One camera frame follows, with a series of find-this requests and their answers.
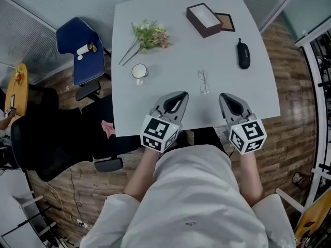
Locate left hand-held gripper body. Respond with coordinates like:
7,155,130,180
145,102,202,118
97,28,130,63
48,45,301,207
140,104,183,154

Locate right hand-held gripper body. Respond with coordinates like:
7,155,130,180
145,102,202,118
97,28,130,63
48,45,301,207
225,110,267,156

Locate thin metal frame glasses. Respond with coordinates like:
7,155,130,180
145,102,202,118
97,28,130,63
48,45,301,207
197,69,212,95

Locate another person's forearm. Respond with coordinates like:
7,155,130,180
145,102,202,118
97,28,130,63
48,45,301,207
0,117,15,133

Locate person's left forearm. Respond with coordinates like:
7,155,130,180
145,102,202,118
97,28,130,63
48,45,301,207
123,146,163,203

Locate person's right forearm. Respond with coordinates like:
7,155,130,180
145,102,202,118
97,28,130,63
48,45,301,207
238,151,265,208

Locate black glasses case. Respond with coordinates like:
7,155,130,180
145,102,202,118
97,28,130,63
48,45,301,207
236,38,252,70

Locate white mug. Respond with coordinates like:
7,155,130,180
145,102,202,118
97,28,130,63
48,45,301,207
131,63,149,86

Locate pink cloth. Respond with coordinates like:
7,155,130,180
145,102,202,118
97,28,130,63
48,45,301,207
101,120,115,140

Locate artificial flower bouquet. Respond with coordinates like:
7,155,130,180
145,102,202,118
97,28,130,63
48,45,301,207
118,19,173,67

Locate dark bag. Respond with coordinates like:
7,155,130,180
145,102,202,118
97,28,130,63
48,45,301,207
291,171,311,191

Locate brown open box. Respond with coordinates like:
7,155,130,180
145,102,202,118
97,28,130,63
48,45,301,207
186,3,223,39

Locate person's white shirt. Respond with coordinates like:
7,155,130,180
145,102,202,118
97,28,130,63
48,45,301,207
79,143,297,248

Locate black office chair armrest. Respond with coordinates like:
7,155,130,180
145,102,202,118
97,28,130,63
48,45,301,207
75,80,102,102

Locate brown box lid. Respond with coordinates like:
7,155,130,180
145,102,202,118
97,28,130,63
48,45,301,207
214,12,236,33

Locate black metal rack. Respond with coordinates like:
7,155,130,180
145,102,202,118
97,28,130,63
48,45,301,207
299,31,331,183

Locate blue chair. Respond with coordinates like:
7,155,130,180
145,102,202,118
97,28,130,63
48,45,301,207
56,17,112,86

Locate white cylindrical bottle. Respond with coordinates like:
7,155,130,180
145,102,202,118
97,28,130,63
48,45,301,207
76,42,98,57

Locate black mesh office chair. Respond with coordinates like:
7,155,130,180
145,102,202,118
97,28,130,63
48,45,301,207
10,86,124,182

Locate yellow board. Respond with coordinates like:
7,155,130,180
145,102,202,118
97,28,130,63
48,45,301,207
294,190,331,248

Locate yellow round table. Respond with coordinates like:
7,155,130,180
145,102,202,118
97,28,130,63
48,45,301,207
4,63,29,126

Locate white wooden frame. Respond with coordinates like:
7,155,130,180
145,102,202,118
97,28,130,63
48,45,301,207
275,187,306,214

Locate black floor cable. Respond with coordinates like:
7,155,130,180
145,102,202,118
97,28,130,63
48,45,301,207
67,166,84,218

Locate white floor cable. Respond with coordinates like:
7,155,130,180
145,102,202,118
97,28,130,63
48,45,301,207
38,181,83,226

